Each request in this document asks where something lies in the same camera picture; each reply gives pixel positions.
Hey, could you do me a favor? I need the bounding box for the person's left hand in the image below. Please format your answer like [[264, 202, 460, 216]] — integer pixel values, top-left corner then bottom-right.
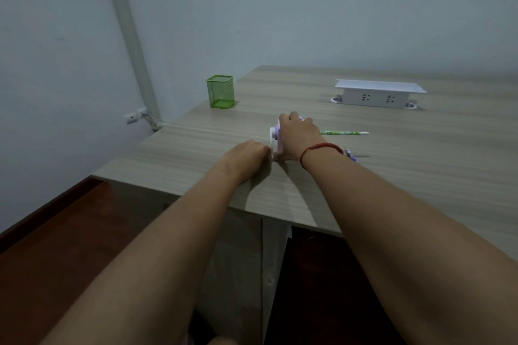
[[217, 140, 273, 187]]

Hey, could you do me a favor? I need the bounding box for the person's right hand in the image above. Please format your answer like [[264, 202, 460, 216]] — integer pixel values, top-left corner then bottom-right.
[[273, 111, 332, 163]]

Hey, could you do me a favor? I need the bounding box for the purple pencil sharpener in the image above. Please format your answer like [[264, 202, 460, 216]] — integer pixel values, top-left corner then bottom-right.
[[268, 114, 313, 161]]

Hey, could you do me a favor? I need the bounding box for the green mesh pen holder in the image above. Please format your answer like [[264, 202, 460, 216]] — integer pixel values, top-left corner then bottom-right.
[[206, 74, 237, 110]]

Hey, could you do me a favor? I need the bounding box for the person's left forearm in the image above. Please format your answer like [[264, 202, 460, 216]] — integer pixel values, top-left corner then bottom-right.
[[40, 172, 248, 345]]

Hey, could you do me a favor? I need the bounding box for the person's right forearm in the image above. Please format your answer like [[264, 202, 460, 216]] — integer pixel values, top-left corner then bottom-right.
[[302, 148, 518, 345]]

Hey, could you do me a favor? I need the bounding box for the white desk socket box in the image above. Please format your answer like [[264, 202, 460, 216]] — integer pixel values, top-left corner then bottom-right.
[[329, 79, 428, 110]]

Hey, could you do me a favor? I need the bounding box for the wooden desk cabinet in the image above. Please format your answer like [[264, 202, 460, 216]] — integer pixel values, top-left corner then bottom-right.
[[103, 181, 293, 345]]

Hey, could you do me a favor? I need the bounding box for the red string bracelet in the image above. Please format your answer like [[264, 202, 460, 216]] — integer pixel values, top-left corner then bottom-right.
[[299, 142, 345, 171]]

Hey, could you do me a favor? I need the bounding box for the white cable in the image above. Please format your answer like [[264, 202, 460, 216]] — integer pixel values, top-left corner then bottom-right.
[[142, 112, 167, 133]]

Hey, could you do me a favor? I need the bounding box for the white wall socket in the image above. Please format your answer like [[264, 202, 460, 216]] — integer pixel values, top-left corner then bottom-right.
[[124, 107, 148, 126]]

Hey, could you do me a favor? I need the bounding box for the white wall pipe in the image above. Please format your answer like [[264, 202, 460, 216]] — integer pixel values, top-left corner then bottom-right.
[[98, 0, 162, 125]]

